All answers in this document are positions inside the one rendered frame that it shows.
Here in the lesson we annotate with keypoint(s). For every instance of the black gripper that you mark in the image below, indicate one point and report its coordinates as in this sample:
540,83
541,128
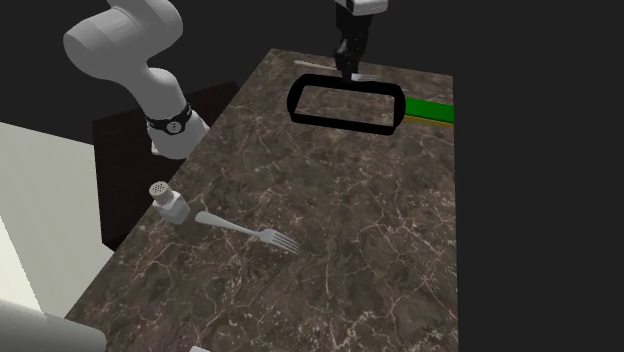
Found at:
354,28

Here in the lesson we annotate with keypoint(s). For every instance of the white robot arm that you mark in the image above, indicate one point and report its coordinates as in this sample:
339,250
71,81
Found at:
128,58

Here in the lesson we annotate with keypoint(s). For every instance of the green and yellow flat bar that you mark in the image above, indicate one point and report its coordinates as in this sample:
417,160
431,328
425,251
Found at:
431,110

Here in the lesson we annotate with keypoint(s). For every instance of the silver fork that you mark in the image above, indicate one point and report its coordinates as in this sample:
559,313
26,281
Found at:
229,226

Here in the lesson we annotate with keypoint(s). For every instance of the white salt shaker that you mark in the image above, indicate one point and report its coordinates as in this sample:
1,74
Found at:
171,204

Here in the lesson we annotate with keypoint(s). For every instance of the grey rounded block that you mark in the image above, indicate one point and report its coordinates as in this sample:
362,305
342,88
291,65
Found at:
53,334

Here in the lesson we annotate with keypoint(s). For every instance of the black rectangular frame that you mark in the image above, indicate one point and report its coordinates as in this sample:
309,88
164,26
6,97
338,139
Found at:
341,126

